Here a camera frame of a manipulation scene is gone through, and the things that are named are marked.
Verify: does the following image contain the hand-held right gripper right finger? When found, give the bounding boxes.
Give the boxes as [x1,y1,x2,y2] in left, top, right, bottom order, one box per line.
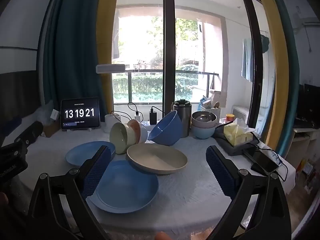
[205,145,292,240]

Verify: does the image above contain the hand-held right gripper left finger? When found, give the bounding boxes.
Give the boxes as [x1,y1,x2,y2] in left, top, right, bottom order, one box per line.
[26,145,112,240]

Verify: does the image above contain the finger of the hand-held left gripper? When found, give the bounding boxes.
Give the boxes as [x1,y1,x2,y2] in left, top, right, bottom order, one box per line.
[14,121,44,147]

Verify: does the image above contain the blue plate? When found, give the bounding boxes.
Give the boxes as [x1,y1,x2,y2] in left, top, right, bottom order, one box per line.
[86,160,159,214]
[65,141,116,167]

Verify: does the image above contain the green bowl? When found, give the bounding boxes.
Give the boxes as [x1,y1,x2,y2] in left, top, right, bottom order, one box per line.
[109,122,137,155]

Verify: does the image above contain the pink speckled bowl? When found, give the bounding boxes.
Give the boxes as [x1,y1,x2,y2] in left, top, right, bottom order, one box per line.
[127,119,140,144]

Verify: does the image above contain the beige plate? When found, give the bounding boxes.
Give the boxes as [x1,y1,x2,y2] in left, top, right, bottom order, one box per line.
[126,144,188,174]

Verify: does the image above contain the white bowl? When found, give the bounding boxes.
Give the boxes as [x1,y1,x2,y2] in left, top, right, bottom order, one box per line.
[137,122,148,144]

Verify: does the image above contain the large blue bowl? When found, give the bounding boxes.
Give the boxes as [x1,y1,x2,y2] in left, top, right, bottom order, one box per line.
[147,110,183,147]

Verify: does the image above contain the person's right hand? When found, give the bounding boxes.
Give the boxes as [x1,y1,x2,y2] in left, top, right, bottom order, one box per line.
[154,231,172,240]

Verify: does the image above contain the brown cardboard box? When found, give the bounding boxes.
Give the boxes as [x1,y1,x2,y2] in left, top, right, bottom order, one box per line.
[42,124,62,138]

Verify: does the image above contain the clear plastic bag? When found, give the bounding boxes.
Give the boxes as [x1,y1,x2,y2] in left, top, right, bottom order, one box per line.
[32,100,62,127]

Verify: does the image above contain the white textured tablecloth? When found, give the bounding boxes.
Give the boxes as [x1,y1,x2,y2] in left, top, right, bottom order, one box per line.
[19,124,297,240]

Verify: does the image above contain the black smartphone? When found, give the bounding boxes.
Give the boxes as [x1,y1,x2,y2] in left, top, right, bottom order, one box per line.
[251,150,280,177]

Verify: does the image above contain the light blue bowl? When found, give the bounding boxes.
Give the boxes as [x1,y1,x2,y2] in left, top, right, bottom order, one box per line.
[191,124,216,140]

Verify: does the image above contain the tablet with clock display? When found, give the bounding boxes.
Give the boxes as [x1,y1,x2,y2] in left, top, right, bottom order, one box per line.
[60,97,101,132]

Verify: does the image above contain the pale pink bowl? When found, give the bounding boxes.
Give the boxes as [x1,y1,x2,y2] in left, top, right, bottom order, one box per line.
[191,119,217,128]

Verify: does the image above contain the white plastic basket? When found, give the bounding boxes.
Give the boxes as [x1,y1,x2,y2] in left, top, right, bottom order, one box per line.
[200,106,222,125]

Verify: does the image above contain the white appliance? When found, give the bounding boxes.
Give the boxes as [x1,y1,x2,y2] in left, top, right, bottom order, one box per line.
[230,105,250,125]

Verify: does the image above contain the blue plastic bag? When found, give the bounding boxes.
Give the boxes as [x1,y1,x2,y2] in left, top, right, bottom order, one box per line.
[199,95,213,112]

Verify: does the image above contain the pale cardboard carton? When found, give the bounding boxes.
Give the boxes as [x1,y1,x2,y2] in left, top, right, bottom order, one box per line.
[210,90,222,108]

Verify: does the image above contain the black balcony railing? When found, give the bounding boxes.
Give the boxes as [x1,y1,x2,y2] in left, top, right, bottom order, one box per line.
[111,70,220,103]

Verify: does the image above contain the white side table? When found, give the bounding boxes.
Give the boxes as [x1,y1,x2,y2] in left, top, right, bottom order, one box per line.
[292,127,320,155]

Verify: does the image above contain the teal curtain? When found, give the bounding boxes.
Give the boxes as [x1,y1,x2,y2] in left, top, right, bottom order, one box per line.
[44,0,104,130]
[267,0,300,158]

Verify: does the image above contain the white lamp head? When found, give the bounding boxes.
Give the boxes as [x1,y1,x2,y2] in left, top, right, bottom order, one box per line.
[96,64,126,74]

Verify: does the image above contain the yellow curtain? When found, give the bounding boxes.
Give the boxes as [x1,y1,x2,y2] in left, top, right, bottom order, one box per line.
[250,0,288,153]
[96,0,120,115]

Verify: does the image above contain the black monitor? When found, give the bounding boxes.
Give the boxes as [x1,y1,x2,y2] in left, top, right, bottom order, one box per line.
[296,84,320,128]

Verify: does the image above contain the light blue hanging towel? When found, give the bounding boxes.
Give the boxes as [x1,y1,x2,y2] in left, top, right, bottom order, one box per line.
[241,38,254,83]

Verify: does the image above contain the dark green hanging cloth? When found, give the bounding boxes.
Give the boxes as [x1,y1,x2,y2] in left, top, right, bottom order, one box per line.
[260,34,270,53]

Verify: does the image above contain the dark sliding door frame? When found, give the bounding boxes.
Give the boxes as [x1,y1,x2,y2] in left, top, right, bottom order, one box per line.
[162,0,266,140]

